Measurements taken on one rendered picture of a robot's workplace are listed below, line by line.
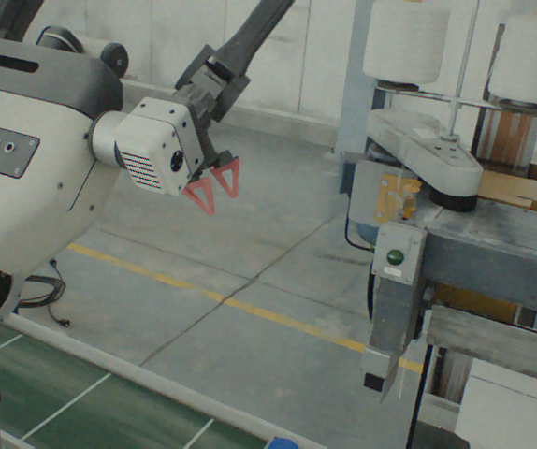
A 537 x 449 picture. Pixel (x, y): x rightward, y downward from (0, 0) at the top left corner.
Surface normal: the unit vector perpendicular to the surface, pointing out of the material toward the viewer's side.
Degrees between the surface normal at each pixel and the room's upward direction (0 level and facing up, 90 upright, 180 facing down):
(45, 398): 0
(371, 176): 90
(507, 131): 90
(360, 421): 0
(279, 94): 90
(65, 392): 0
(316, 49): 90
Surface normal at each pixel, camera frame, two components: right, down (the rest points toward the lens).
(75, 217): 0.53, 0.70
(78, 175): 0.88, 0.25
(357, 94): -0.47, 0.31
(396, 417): 0.09, -0.92
